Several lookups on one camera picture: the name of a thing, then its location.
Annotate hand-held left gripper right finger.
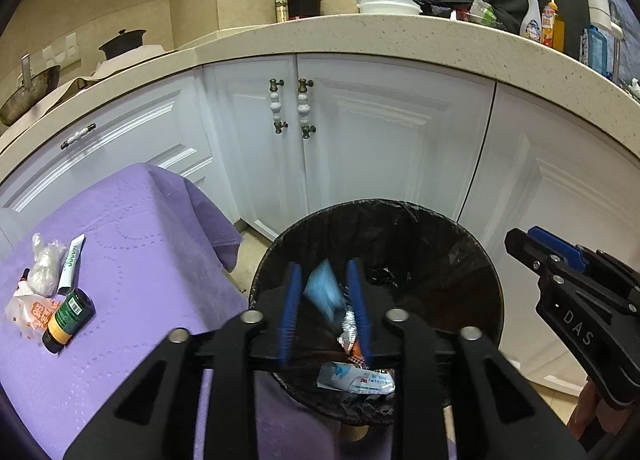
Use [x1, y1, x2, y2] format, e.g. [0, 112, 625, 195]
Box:
[346, 259, 586, 460]

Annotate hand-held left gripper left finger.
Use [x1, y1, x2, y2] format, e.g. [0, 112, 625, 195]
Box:
[64, 262, 303, 460]

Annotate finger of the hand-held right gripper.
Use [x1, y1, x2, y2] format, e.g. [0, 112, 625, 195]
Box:
[504, 227, 557, 286]
[527, 226, 640, 292]

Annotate silver blister pack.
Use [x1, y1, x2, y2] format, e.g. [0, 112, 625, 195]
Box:
[337, 307, 359, 353]

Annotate light blue packet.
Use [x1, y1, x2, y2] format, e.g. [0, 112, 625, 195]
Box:
[303, 260, 347, 323]

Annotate white blue wrapper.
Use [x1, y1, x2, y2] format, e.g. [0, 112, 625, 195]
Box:
[317, 361, 396, 396]

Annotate black lined trash bin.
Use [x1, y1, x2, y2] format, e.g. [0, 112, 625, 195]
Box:
[248, 198, 502, 427]

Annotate small white tube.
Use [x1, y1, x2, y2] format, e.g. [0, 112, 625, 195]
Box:
[57, 234, 87, 296]

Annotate small green bottle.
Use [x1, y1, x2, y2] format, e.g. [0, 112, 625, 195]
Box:
[41, 289, 96, 354]

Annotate clear plastic bag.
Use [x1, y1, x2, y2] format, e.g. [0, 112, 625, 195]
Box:
[26, 233, 67, 297]

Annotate white wrapper with orange print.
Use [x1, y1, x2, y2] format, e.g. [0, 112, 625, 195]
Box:
[5, 290, 63, 336]

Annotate person's right hand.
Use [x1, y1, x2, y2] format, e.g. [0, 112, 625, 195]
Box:
[566, 381, 622, 447]

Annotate purple tablecloth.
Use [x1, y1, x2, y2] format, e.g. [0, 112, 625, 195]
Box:
[0, 162, 458, 460]

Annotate narrow white cabinet door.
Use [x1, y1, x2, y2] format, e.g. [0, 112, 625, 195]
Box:
[210, 54, 307, 243]

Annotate metal faucet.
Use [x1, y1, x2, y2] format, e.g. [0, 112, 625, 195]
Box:
[607, 2, 627, 86]

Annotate yellow dish soap bottle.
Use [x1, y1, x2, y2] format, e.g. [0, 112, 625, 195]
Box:
[541, 0, 566, 53]

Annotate white spray bottle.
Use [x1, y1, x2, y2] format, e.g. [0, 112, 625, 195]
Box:
[520, 0, 545, 41]

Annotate wide white drawer front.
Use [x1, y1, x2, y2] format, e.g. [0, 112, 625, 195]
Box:
[0, 71, 233, 228]

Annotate green white bag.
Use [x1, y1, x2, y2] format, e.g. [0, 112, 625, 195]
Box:
[470, 0, 497, 24]

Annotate beige stone countertop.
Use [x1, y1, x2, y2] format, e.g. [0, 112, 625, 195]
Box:
[0, 10, 640, 181]

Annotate beige stove cover cloth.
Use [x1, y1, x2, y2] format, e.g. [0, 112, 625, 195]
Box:
[47, 42, 173, 106]

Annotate black container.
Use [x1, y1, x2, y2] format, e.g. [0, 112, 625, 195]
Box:
[289, 0, 323, 20]

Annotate black clay pot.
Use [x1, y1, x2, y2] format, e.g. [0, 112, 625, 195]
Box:
[98, 29, 147, 61]

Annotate steel wok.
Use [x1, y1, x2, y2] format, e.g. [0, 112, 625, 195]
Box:
[0, 54, 62, 126]

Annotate brass white door handle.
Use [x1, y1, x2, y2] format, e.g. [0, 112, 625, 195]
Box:
[270, 79, 290, 135]
[297, 79, 317, 140]

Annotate wide drawer handle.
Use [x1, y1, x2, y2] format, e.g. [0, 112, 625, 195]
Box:
[60, 123, 96, 150]

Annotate white double wall socket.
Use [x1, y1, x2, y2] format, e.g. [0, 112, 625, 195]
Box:
[42, 32, 82, 66]

